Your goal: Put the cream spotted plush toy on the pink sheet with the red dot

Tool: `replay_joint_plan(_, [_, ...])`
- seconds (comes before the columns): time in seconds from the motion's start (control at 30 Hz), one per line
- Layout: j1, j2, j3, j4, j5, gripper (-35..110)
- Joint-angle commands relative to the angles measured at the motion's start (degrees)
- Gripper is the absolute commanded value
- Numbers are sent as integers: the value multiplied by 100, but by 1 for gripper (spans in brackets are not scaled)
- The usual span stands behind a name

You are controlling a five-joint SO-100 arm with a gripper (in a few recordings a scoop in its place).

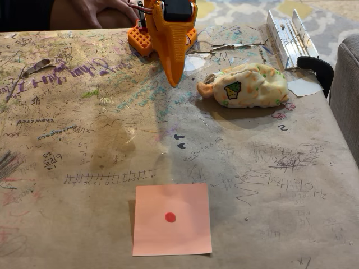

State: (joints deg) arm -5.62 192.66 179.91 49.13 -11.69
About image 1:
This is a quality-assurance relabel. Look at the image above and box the yellow patterned plush toy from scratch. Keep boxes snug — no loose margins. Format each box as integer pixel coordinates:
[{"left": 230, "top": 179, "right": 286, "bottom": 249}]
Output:
[{"left": 197, "top": 63, "right": 290, "bottom": 109}]

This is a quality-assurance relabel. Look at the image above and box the orange robot arm with base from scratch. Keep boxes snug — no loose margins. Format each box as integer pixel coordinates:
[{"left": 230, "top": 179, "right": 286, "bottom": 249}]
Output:
[{"left": 127, "top": 0, "right": 199, "bottom": 57}]

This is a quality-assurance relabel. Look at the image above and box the person's hand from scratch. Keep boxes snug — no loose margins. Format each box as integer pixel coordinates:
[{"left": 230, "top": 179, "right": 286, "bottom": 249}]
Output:
[{"left": 80, "top": 0, "right": 140, "bottom": 29}]

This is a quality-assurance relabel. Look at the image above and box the person's bare leg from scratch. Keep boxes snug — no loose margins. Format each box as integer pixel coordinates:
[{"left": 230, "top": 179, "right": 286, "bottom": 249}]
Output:
[{"left": 50, "top": 0, "right": 136, "bottom": 31}]

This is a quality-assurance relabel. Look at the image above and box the grey yellow patterned rug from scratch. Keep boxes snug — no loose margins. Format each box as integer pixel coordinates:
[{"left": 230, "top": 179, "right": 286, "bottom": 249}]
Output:
[{"left": 195, "top": 0, "right": 359, "bottom": 61}]

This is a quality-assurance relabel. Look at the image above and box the aluminium miter box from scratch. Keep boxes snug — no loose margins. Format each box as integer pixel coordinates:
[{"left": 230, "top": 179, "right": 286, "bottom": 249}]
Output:
[{"left": 266, "top": 8, "right": 320, "bottom": 71}]

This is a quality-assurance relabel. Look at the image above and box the brown torn paper flap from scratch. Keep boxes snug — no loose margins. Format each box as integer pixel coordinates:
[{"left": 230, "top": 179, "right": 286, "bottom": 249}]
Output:
[{"left": 21, "top": 58, "right": 57, "bottom": 78}]

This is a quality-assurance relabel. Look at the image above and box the white paper scrap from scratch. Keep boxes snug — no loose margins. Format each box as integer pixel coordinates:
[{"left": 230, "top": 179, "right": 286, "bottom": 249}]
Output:
[{"left": 287, "top": 77, "right": 325, "bottom": 98}]

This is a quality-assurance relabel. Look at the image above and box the scribbled brown paper table cover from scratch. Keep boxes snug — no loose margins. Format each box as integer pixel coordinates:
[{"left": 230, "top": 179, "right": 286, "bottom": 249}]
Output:
[{"left": 0, "top": 24, "right": 359, "bottom": 269}]

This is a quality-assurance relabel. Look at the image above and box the dark clothing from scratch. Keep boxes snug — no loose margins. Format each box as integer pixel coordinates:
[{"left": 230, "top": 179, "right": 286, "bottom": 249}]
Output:
[{"left": 0, "top": 0, "right": 54, "bottom": 33}]

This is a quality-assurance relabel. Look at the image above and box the black clamp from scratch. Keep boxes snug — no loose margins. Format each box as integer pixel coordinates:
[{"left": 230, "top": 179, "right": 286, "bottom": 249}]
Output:
[{"left": 296, "top": 55, "right": 335, "bottom": 99}]

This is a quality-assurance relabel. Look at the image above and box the pink square sticky note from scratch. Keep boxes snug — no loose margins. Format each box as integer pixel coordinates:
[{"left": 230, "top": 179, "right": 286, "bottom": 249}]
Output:
[{"left": 132, "top": 183, "right": 213, "bottom": 257}]

